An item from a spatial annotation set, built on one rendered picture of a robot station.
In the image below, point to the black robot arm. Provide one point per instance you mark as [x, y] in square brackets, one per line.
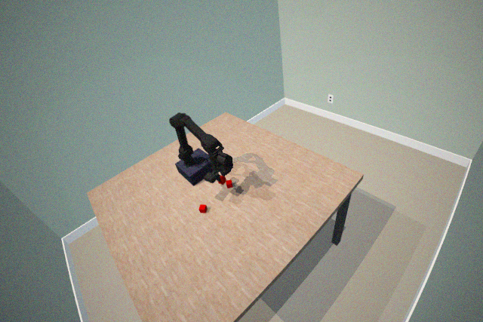
[208, 142]

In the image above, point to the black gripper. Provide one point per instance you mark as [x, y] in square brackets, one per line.
[212, 177]

